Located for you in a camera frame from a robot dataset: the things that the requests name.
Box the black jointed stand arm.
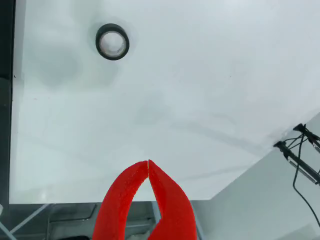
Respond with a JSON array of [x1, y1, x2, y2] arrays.
[[273, 140, 320, 186], [292, 122, 320, 154]]

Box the black stand with cables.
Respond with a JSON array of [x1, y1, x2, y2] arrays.
[[283, 129, 320, 232]]

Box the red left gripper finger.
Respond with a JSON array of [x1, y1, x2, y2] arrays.
[[92, 161, 149, 240]]

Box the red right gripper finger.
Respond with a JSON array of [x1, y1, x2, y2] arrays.
[[147, 159, 199, 240]]

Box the black tape roll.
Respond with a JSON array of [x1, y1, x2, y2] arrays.
[[95, 23, 130, 61]]

